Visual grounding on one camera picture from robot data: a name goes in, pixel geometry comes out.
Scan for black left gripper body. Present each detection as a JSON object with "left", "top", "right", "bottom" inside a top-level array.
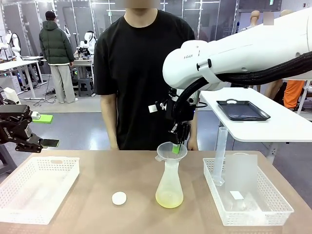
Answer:
[{"left": 0, "top": 104, "right": 32, "bottom": 145}]

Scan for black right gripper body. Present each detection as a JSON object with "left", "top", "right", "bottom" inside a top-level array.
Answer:
[{"left": 165, "top": 97, "right": 195, "bottom": 122}]

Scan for translucent plastic funnel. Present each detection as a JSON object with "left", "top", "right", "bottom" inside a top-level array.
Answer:
[{"left": 155, "top": 142, "right": 188, "bottom": 162}]

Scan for conical flask with yellow liquid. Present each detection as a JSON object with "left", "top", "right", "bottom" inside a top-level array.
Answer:
[{"left": 155, "top": 159, "right": 184, "bottom": 209}]

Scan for person's left forearm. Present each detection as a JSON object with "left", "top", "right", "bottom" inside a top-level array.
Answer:
[{"left": 189, "top": 117, "right": 199, "bottom": 151}]

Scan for person's right forearm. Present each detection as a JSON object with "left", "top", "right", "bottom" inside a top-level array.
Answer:
[{"left": 100, "top": 94, "right": 120, "bottom": 150}]

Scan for clear plastic graduated cylinder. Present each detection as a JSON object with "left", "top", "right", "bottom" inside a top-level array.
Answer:
[{"left": 211, "top": 127, "right": 229, "bottom": 187}]

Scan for white perforated plastic basket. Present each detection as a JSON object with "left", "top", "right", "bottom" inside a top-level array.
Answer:
[
  {"left": 202, "top": 157, "right": 295, "bottom": 227},
  {"left": 0, "top": 156, "right": 80, "bottom": 225}
]

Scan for black step stool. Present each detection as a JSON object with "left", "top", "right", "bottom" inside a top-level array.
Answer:
[{"left": 77, "top": 77, "right": 95, "bottom": 98}]

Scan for person in black T-shirt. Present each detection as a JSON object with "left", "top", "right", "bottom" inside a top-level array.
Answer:
[{"left": 93, "top": 0, "right": 199, "bottom": 151}]

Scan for white background desk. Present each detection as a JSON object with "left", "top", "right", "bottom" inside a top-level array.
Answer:
[{"left": 0, "top": 58, "right": 45, "bottom": 100}]

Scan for black rectangular tray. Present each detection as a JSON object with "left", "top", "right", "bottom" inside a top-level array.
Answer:
[{"left": 216, "top": 99, "right": 272, "bottom": 122}]

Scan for translucent container with white label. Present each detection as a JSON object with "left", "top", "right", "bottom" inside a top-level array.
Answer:
[{"left": 225, "top": 153, "right": 263, "bottom": 213}]

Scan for person in green puffer jacket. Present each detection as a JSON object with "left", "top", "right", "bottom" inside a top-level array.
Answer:
[{"left": 39, "top": 10, "right": 79, "bottom": 104}]

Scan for white humanoid robot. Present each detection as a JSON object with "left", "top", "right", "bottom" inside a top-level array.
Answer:
[
  {"left": 4, "top": 30, "right": 23, "bottom": 61},
  {"left": 78, "top": 30, "right": 98, "bottom": 55}
]

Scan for white side table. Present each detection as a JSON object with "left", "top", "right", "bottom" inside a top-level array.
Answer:
[{"left": 198, "top": 86, "right": 312, "bottom": 153}]

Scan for round white cap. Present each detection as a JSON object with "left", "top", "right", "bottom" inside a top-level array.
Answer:
[{"left": 112, "top": 192, "right": 127, "bottom": 206}]

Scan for mannequin in orange trousers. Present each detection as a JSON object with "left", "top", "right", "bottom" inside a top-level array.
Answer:
[{"left": 264, "top": 79, "right": 306, "bottom": 110}]

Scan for beige mannequin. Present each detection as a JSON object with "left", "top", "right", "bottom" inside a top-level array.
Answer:
[{"left": 249, "top": 10, "right": 262, "bottom": 28}]

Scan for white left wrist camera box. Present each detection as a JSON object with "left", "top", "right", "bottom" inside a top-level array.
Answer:
[{"left": 3, "top": 87, "right": 20, "bottom": 105}]

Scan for right arm black cable sleeve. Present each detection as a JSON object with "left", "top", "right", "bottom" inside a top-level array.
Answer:
[{"left": 175, "top": 51, "right": 312, "bottom": 117}]

